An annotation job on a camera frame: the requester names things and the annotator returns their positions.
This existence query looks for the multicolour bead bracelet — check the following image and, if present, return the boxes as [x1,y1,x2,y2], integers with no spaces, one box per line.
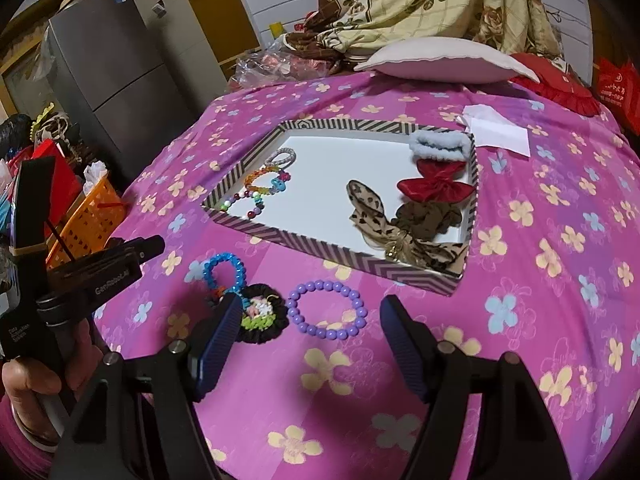
[219,184,266,220]

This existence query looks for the brown scrunchie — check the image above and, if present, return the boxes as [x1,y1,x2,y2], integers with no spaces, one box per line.
[390,202,462,242]

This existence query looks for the leopard print bow hair tie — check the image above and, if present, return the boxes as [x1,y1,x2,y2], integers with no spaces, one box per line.
[346,179,469,273]

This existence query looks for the white fluffy hair tie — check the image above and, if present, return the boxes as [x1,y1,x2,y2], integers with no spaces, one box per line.
[408,129,474,162]

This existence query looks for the person's left hand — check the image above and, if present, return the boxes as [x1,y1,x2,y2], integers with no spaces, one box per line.
[2,320,103,443]

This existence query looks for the black flower scrunchie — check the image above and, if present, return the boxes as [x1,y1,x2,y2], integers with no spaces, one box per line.
[236,284,290,344]

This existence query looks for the orange plastic basket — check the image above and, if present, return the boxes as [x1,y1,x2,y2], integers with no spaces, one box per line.
[46,174,128,270]

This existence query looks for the striped tray white inside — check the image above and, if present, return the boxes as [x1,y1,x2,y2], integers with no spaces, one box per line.
[202,119,477,296]

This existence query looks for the purple floral bedsheet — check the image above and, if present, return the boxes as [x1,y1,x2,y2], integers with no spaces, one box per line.
[96,73,639,479]

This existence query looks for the red satin bow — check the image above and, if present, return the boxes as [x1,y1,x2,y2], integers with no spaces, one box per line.
[397,159,475,204]

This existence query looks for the grey refrigerator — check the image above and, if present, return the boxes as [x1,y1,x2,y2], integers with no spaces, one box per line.
[44,0,193,183]

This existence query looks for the clear plastic bag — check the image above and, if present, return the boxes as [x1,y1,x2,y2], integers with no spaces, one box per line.
[227,47,331,92]

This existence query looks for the white paper sheet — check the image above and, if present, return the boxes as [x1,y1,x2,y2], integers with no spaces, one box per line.
[461,104,530,157]

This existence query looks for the pale pink pillow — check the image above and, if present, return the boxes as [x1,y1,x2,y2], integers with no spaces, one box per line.
[355,37,539,84]

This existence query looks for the red cushion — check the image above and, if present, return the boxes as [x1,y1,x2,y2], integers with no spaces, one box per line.
[512,53,600,117]

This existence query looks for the cream floral quilt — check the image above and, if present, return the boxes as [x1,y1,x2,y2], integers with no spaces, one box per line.
[284,0,562,63]

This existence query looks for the red gift bag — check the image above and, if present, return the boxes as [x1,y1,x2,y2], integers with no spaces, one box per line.
[596,56,640,136]

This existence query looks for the blue bead bracelet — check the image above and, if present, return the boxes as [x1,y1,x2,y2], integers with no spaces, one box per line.
[202,251,248,302]

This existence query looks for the purple bead bracelet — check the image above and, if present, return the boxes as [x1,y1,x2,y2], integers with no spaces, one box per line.
[286,278,369,342]

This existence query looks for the orange amber bead bracelet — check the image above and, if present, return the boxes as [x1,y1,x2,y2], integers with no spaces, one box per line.
[243,164,292,196]

